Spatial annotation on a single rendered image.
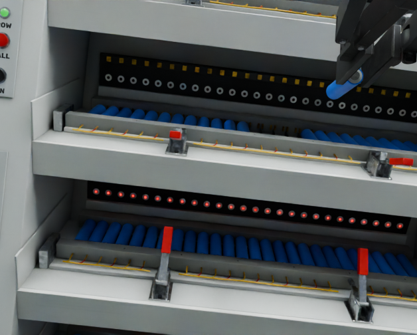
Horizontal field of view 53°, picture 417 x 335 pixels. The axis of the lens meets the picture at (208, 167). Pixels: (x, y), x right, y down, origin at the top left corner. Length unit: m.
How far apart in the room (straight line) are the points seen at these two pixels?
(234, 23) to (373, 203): 0.29
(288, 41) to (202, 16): 0.11
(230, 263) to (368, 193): 0.21
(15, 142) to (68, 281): 0.19
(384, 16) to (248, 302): 0.39
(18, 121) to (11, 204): 0.10
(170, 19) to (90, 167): 0.21
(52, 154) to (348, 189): 0.38
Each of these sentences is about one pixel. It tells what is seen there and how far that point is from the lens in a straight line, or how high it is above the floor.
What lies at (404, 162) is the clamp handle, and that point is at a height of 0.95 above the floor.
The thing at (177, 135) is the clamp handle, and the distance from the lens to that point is 0.47.
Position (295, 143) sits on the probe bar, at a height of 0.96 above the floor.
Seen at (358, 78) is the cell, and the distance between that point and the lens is 0.44.
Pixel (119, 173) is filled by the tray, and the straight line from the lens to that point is 0.54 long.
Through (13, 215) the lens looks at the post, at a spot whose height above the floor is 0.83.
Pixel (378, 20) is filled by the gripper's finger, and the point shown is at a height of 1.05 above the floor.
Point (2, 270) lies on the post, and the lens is 0.60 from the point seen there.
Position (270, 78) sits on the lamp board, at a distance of 0.70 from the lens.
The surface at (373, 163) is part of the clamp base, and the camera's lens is 0.58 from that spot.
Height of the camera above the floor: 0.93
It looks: 2 degrees down
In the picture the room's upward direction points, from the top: 7 degrees clockwise
